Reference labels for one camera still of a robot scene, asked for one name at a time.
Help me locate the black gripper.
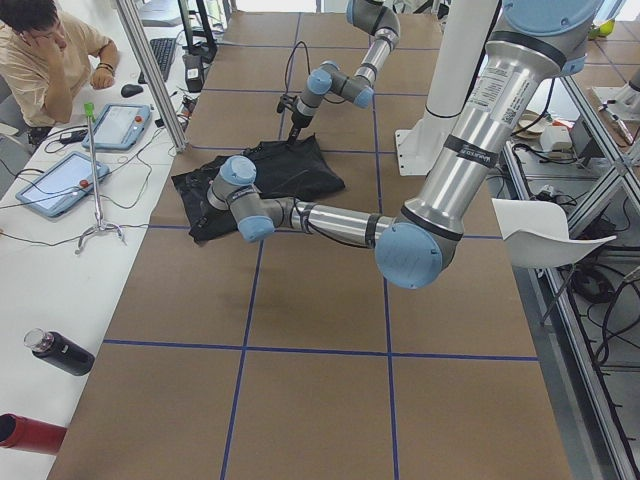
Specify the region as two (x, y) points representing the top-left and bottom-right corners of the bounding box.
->
(196, 185), (231, 228)
(276, 94), (314, 146)

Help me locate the black graphic t-shirt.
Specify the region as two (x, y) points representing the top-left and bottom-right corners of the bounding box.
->
(172, 135), (345, 243)

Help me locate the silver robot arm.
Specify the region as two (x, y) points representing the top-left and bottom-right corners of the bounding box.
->
(277, 0), (401, 145)
(206, 1), (600, 289)

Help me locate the silver tripod stand green top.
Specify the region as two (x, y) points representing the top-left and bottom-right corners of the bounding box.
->
(75, 102), (125, 255)

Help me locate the black box white label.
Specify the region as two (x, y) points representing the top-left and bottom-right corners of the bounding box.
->
(182, 54), (204, 93)

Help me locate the far blue teach pendant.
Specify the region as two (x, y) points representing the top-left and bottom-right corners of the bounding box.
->
(92, 103), (151, 151)

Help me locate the blue teach pendant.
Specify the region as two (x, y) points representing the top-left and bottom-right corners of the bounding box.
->
(15, 152), (93, 218)
(92, 103), (151, 151)

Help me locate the brown paper table cover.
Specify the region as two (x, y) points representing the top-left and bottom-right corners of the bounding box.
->
(49, 13), (572, 479)

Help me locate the black keyboard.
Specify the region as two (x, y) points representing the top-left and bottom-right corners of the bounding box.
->
(150, 37), (177, 81)

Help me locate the black computer mouse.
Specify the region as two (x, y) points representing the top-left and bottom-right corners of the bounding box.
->
(120, 84), (144, 98)

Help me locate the near blue teach pendant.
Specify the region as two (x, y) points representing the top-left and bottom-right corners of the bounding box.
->
(15, 152), (93, 218)

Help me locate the black water bottle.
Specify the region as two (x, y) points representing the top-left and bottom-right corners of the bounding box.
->
(23, 328), (95, 376)

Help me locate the wooden bowl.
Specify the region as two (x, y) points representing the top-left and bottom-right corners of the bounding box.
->
(515, 110), (550, 139)

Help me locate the seated person beige shirt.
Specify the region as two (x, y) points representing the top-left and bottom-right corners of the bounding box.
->
(1, 1), (119, 128)

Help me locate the white power adapter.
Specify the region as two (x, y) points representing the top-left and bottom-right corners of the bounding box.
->
(539, 125), (573, 152)

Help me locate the white plastic chair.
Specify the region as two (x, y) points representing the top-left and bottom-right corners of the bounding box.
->
(492, 198), (617, 269)

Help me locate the red water bottle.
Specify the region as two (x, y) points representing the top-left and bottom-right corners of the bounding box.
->
(1, 413), (67, 455)

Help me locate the aluminium frame post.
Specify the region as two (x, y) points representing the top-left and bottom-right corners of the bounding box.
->
(114, 0), (187, 153)

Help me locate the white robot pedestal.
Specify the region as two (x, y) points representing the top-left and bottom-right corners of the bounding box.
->
(395, 0), (501, 176)

